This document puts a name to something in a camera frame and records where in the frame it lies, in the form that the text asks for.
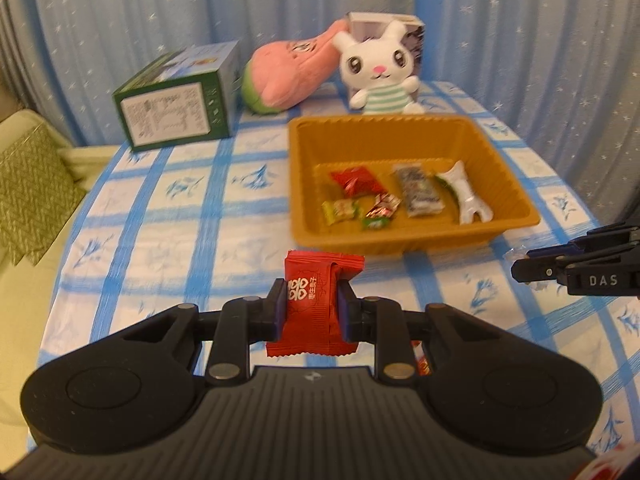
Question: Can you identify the red crinkled snack packet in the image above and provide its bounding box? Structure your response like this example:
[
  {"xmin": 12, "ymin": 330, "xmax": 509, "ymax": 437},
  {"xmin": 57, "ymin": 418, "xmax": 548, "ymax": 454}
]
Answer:
[{"xmin": 329, "ymin": 165, "xmax": 388, "ymax": 198}]

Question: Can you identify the white green snack packet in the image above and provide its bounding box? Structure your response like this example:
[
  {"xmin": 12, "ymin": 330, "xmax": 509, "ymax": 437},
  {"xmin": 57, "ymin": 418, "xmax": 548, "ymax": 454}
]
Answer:
[{"xmin": 434, "ymin": 160, "xmax": 493, "ymax": 224}]

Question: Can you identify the blue star curtain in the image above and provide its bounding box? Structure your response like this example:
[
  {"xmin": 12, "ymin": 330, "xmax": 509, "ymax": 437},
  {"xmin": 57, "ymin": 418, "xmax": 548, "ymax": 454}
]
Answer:
[{"xmin": 0, "ymin": 0, "xmax": 640, "ymax": 221}]

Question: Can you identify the pink plush toy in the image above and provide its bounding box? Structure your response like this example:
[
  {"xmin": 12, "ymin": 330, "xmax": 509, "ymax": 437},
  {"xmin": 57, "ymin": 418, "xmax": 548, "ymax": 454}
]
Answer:
[{"xmin": 241, "ymin": 19, "xmax": 351, "ymax": 115}]

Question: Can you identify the yellow plastic tray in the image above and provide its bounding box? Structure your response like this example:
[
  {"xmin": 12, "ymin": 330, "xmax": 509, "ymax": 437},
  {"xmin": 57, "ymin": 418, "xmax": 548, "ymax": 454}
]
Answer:
[{"xmin": 289, "ymin": 114, "xmax": 542, "ymax": 261}]

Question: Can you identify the small red packet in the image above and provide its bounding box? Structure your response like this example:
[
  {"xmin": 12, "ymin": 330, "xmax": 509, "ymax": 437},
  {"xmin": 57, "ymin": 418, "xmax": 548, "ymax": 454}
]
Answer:
[{"xmin": 411, "ymin": 340, "xmax": 436, "ymax": 376}]

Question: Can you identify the white bunny plush toy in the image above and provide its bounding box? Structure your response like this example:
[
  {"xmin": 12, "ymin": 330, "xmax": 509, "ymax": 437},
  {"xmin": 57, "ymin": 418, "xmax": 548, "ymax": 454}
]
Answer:
[{"xmin": 331, "ymin": 20, "xmax": 426, "ymax": 116}]

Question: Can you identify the light green sofa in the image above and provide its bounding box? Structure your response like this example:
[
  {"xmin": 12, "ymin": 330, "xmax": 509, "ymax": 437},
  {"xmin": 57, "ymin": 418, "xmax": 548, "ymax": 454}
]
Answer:
[{"xmin": 0, "ymin": 107, "xmax": 116, "ymax": 461}]

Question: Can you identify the large red snack packet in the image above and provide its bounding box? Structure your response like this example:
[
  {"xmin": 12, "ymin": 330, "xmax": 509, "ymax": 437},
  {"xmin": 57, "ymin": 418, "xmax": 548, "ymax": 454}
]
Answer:
[{"xmin": 265, "ymin": 249, "xmax": 366, "ymax": 358}]

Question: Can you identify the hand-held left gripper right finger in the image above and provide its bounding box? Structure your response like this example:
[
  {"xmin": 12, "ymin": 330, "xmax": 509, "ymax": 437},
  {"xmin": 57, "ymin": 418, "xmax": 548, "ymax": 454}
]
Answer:
[{"xmin": 336, "ymin": 280, "xmax": 493, "ymax": 386}]

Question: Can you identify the dark red foil candy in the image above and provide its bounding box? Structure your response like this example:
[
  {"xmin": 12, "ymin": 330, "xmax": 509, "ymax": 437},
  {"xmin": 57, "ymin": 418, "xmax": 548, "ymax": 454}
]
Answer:
[{"xmin": 361, "ymin": 192, "xmax": 403, "ymax": 231}]

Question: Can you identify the grey printed box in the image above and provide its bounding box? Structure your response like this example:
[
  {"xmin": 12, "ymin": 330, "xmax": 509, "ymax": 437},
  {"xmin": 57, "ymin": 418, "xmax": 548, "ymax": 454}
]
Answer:
[{"xmin": 346, "ymin": 11, "xmax": 427, "ymax": 83}]

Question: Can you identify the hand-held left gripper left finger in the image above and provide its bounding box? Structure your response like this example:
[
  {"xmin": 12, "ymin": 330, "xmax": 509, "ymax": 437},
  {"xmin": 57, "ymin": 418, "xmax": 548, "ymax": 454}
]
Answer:
[{"xmin": 122, "ymin": 277, "xmax": 288, "ymax": 386}]

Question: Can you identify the green and white carton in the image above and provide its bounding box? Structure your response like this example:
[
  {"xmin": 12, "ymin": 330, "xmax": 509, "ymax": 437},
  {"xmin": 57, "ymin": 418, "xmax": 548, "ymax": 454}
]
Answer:
[{"xmin": 112, "ymin": 41, "xmax": 241, "ymax": 153}]

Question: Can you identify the blue checked tablecloth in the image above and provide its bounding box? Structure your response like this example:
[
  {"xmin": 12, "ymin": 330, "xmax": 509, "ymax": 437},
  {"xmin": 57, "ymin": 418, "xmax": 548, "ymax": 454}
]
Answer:
[{"xmin": 37, "ymin": 80, "xmax": 640, "ymax": 480}]

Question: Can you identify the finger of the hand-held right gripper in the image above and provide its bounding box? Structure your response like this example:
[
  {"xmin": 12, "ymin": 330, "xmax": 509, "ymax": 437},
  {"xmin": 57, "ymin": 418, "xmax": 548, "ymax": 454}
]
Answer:
[
  {"xmin": 511, "ymin": 242, "xmax": 640, "ymax": 285},
  {"xmin": 525, "ymin": 222, "xmax": 640, "ymax": 261}
]

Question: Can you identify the green zigzag cushion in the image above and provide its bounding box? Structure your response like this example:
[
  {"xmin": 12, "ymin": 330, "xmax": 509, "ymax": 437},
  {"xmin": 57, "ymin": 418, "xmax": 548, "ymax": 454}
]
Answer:
[{"xmin": 0, "ymin": 122, "xmax": 86, "ymax": 267}]

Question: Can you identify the yellow green candy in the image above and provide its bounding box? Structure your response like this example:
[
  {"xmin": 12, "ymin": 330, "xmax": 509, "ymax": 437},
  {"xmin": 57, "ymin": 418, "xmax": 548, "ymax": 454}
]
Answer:
[{"xmin": 321, "ymin": 197, "xmax": 362, "ymax": 223}]

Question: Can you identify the grey blue snack packet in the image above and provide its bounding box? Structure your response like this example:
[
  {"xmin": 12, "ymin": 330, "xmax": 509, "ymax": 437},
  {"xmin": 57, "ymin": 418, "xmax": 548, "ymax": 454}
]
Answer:
[{"xmin": 392, "ymin": 162, "xmax": 443, "ymax": 218}]

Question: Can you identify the red white packet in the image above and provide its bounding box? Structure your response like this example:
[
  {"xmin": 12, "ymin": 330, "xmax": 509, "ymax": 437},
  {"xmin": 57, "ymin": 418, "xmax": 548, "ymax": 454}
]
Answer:
[{"xmin": 575, "ymin": 452, "xmax": 626, "ymax": 480}]

